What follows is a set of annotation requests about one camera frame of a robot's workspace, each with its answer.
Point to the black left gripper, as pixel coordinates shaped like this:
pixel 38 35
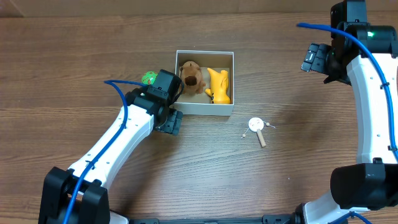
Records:
pixel 171 122

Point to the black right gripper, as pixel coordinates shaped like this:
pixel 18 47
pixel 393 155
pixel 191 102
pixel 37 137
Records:
pixel 313 58

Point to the brown plush capybara toy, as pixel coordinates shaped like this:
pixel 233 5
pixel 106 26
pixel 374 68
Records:
pixel 192 77

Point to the yellow rubber toy animal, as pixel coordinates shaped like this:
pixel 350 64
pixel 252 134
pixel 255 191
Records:
pixel 219 84

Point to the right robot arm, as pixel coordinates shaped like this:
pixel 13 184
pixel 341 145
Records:
pixel 364 57

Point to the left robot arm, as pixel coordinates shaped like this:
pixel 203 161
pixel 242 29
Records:
pixel 80 193

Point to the green patterned ball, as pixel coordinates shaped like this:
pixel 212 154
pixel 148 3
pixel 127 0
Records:
pixel 149 77

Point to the white cardboard box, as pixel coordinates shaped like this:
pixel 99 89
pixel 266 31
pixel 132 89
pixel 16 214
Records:
pixel 200 104

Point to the small wooden rattle drum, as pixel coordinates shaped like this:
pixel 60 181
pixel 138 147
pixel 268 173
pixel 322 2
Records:
pixel 256 125

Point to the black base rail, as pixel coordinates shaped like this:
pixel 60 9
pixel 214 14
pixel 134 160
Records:
pixel 265 219

